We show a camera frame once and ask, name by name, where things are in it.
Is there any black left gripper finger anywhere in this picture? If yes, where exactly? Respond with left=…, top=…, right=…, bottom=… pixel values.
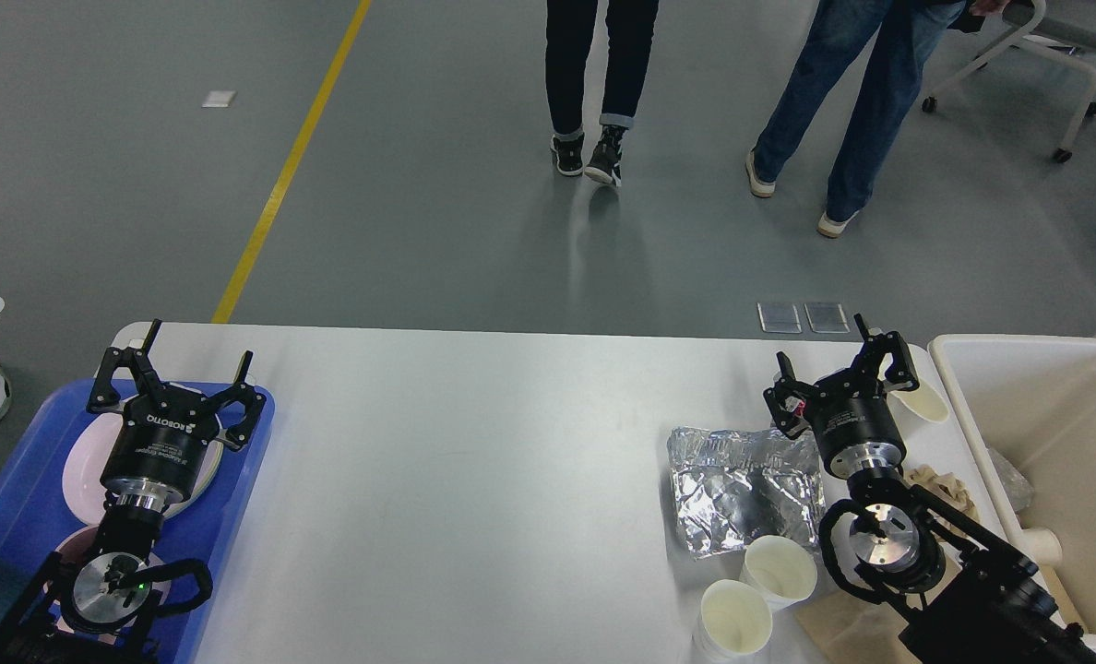
left=193, top=351, right=267, bottom=451
left=85, top=319, right=175, bottom=417

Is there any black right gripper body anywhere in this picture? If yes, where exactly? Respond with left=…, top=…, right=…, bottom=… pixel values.
left=804, top=394, right=907, bottom=480

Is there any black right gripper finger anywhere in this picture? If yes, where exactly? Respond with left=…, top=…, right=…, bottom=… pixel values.
left=763, top=351, right=821, bottom=440
left=835, top=314, right=921, bottom=397

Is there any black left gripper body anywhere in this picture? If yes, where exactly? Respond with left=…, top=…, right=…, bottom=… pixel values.
left=100, top=392, right=209, bottom=508

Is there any pink plate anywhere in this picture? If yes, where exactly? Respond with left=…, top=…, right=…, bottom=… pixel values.
left=62, top=413, right=194, bottom=526

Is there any pink mug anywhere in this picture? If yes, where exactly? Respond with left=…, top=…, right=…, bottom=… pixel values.
left=54, top=526, right=172, bottom=644

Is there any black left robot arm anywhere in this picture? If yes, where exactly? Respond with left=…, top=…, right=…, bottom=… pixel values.
left=0, top=323, right=274, bottom=663

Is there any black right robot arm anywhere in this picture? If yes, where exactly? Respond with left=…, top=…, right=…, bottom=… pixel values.
left=763, top=314, right=1096, bottom=663

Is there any yellow-green plate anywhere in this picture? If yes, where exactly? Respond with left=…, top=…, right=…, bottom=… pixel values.
left=182, top=440, right=226, bottom=506

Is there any right metal floor plate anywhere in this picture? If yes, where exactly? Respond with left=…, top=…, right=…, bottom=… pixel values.
left=803, top=302, right=850, bottom=335

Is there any metal floor plate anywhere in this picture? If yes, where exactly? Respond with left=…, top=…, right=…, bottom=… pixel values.
left=757, top=302, right=803, bottom=335
left=803, top=302, right=850, bottom=335

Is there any tipped white paper cup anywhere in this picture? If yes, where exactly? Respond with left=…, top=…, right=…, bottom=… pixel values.
left=886, top=367, right=950, bottom=423

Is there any left metal floor plate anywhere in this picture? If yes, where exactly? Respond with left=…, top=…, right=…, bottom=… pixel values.
left=757, top=302, right=803, bottom=335

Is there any crumpled aluminium foil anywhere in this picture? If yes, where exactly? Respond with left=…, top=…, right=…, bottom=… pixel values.
left=667, top=426, right=826, bottom=560

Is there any crumpled brown paper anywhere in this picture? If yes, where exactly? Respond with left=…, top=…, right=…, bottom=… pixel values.
left=905, top=463, right=980, bottom=524

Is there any blue plastic tray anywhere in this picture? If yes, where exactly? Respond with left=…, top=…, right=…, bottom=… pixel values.
left=0, top=379, right=275, bottom=663

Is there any white paper cup behind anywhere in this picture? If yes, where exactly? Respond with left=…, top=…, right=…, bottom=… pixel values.
left=739, top=535, right=818, bottom=613

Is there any clear plastic wrap in bin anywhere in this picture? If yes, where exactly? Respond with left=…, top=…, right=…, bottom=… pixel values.
left=987, top=448, right=1036, bottom=514

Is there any cream plastic bin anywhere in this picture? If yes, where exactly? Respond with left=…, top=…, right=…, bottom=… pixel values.
left=929, top=335, right=1096, bottom=651

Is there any brown paper sheet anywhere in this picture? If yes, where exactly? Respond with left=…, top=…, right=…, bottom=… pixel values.
left=795, top=591, right=918, bottom=663

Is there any paper cup in bin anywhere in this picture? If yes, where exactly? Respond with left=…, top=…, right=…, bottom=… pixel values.
left=1018, top=527, right=1064, bottom=566

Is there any white paper cup front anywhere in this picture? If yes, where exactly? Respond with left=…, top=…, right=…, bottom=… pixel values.
left=693, top=579, right=773, bottom=663

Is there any person in blue jeans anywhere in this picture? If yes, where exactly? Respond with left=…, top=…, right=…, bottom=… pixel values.
left=744, top=1, right=1008, bottom=238

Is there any white floor label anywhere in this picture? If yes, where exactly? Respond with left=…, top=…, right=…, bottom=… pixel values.
left=201, top=89, right=237, bottom=108

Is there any white office chair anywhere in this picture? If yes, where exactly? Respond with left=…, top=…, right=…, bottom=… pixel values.
left=921, top=1, right=1096, bottom=164

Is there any person in black trousers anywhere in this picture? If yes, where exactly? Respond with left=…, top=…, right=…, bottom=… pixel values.
left=544, top=0, right=661, bottom=188

